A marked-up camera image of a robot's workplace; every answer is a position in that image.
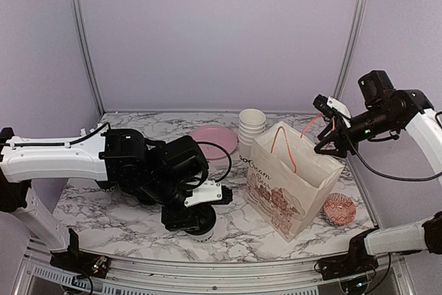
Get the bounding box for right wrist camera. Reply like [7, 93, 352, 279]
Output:
[313, 94, 352, 128]

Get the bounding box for left aluminium frame post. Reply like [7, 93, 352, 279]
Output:
[70, 0, 105, 116]

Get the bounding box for right aluminium frame post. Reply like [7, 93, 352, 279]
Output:
[332, 0, 367, 99]

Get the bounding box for pink plate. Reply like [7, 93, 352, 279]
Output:
[189, 124, 237, 160]

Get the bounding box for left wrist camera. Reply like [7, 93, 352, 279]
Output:
[184, 180, 233, 207]

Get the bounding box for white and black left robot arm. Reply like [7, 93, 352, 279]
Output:
[1, 124, 216, 271]

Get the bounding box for front aluminium rail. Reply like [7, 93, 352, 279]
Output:
[11, 238, 415, 294]

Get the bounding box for black cup holding straws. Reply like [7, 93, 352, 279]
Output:
[96, 181, 119, 193]

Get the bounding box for aluminium frame post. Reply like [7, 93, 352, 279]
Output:
[70, 0, 105, 116]
[332, 0, 367, 99]

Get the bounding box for stack of white paper cups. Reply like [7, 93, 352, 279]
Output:
[238, 108, 267, 164]

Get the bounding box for white paper bag pink handles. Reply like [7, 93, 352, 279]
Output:
[245, 121, 345, 242]

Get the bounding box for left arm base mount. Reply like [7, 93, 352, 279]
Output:
[50, 229, 111, 279]

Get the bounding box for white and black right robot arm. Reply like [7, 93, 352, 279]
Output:
[313, 70, 441, 273]

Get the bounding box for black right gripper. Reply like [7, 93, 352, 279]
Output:
[315, 104, 398, 158]

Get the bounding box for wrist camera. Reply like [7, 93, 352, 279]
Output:
[313, 94, 352, 128]
[184, 180, 233, 207]

